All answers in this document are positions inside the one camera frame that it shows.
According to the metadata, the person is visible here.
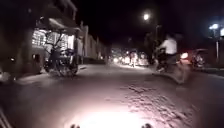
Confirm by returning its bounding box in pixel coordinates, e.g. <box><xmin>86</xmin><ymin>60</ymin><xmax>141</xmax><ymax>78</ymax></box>
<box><xmin>155</xmin><ymin>32</ymin><xmax>180</xmax><ymax>73</ymax></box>

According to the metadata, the building with lit front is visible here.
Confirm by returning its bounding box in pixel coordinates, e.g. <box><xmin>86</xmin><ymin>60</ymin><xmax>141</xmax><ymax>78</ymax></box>
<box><xmin>0</xmin><ymin>0</ymin><xmax>84</xmax><ymax>80</ymax></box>

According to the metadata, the street lamp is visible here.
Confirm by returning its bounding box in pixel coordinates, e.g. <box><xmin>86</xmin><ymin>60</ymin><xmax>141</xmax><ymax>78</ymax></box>
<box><xmin>141</xmin><ymin>11</ymin><xmax>163</xmax><ymax>51</ymax></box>

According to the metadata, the row of buildings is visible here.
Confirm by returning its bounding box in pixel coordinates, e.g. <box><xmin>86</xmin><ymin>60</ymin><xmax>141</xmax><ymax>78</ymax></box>
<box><xmin>79</xmin><ymin>21</ymin><xmax>112</xmax><ymax>64</ymax></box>

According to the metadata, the group of vehicles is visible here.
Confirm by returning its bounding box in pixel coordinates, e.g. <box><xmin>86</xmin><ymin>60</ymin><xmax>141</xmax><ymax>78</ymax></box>
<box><xmin>112</xmin><ymin>49</ymin><xmax>151</xmax><ymax>68</ymax></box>

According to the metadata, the parked motorcycle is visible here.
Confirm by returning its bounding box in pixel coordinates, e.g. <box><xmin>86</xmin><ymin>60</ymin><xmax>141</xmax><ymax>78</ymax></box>
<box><xmin>43</xmin><ymin>47</ymin><xmax>80</xmax><ymax>78</ymax></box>

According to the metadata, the dark car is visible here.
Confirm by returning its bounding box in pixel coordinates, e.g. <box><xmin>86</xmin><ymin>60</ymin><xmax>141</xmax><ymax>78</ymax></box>
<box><xmin>179</xmin><ymin>48</ymin><xmax>210</xmax><ymax>70</ymax></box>

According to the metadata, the pole with lights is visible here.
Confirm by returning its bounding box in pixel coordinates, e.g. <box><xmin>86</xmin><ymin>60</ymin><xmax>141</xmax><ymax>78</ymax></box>
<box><xmin>208</xmin><ymin>22</ymin><xmax>224</xmax><ymax>65</ymax></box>

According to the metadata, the grey paved road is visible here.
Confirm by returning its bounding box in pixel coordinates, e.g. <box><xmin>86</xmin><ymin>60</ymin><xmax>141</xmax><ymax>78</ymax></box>
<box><xmin>0</xmin><ymin>62</ymin><xmax>224</xmax><ymax>128</ymax></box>

